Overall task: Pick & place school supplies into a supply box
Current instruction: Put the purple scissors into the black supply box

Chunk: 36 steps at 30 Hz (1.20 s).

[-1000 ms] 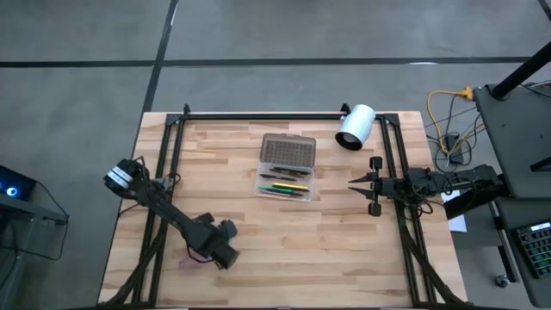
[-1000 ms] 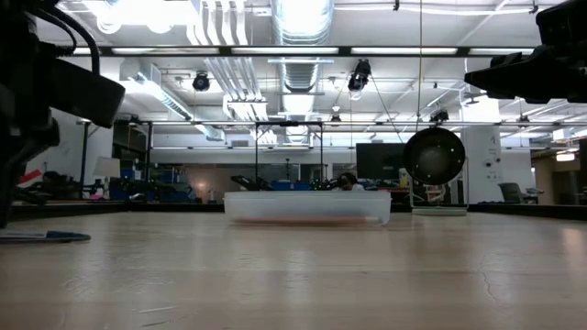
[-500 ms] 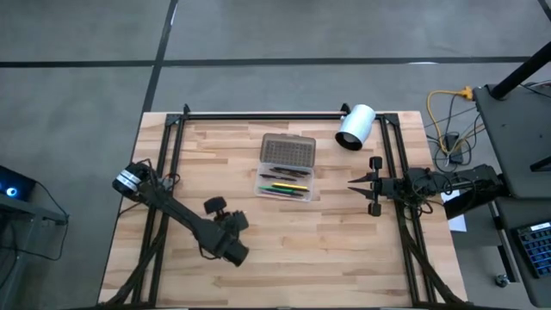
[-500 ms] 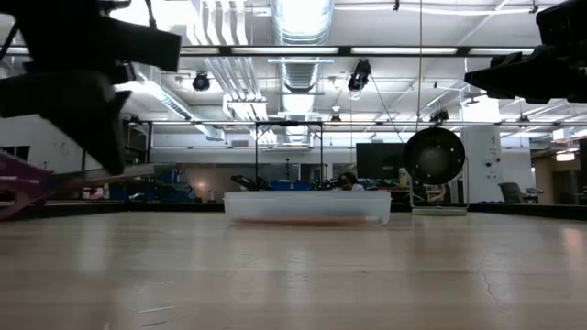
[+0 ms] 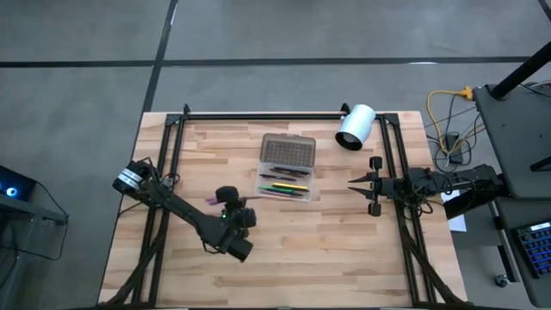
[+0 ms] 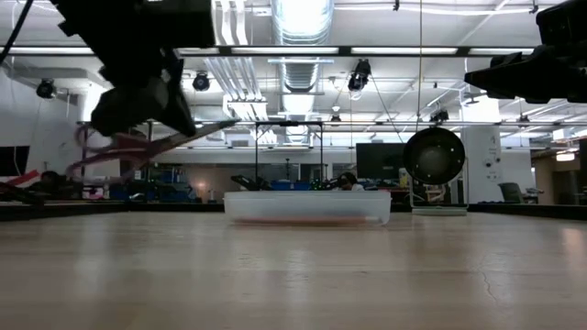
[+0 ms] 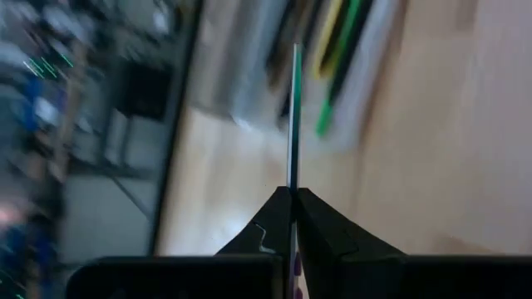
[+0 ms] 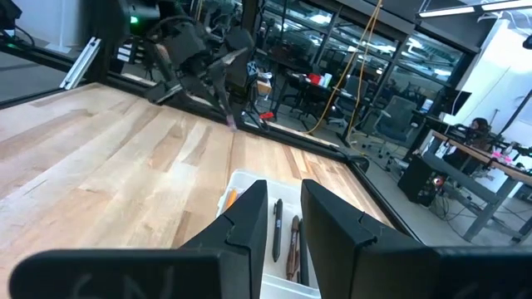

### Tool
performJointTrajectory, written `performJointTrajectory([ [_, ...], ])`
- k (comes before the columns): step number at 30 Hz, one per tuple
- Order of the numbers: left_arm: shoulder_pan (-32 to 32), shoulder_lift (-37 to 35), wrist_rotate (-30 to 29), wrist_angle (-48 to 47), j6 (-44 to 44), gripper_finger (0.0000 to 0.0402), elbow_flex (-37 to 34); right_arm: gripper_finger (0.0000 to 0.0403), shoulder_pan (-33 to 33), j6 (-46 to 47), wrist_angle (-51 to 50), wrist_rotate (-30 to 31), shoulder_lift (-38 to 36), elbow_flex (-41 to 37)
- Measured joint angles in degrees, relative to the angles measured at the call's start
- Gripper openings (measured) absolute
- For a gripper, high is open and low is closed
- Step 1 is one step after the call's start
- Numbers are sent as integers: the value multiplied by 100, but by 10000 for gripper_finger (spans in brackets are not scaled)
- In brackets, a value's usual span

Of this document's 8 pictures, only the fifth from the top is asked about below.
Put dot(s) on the green marker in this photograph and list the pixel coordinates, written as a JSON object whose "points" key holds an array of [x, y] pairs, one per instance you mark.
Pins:
{"points": [[275, 189]]}

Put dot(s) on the dark grey side desk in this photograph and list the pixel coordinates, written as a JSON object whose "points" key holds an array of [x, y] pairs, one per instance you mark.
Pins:
{"points": [[512, 138]]}

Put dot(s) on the yellow highlighter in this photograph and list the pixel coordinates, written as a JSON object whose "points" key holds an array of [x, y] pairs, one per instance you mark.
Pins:
{"points": [[290, 186]]}

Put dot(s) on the black diagonal pole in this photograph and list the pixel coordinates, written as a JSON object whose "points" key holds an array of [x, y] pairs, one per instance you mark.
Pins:
{"points": [[523, 71]]}

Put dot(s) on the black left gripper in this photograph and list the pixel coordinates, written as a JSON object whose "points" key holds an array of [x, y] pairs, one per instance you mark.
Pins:
{"points": [[234, 217]]}

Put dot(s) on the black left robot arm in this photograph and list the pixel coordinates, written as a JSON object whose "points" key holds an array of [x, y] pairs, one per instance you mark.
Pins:
{"points": [[189, 215]]}

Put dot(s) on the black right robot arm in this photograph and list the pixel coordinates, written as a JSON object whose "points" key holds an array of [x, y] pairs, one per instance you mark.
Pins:
{"points": [[473, 176]]}

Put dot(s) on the black aluminium table frame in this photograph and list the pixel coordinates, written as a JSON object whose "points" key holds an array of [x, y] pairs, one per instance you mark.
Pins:
{"points": [[258, 116]]}

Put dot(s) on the purple scissors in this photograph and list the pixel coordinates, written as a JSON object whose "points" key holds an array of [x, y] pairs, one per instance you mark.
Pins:
{"points": [[211, 200]]}

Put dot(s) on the purple mechanical pencil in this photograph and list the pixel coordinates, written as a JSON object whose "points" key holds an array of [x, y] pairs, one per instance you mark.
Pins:
{"points": [[271, 193]]}

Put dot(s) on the keyboard with blue keys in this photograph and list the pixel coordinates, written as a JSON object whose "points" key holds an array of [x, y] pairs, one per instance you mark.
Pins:
{"points": [[536, 249]]}

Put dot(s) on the black power adapter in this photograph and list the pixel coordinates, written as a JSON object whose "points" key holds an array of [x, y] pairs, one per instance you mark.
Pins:
{"points": [[453, 144]]}

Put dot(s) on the black computer with blue light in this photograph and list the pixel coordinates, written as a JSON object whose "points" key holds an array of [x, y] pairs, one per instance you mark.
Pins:
{"points": [[17, 181]]}

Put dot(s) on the clear plastic supply box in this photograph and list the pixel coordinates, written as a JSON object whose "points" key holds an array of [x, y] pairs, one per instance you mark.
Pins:
{"points": [[287, 150]]}

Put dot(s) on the white paper sheet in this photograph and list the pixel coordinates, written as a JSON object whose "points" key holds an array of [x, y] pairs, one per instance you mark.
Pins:
{"points": [[457, 223]]}

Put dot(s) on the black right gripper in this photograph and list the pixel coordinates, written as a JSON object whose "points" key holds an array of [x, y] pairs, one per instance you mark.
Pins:
{"points": [[389, 188]]}

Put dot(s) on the black caster wheel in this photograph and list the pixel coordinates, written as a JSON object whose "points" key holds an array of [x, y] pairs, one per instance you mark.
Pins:
{"points": [[502, 280]]}

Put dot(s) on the white spotlight lamp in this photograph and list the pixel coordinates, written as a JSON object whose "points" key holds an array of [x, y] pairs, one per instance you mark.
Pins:
{"points": [[359, 122]]}

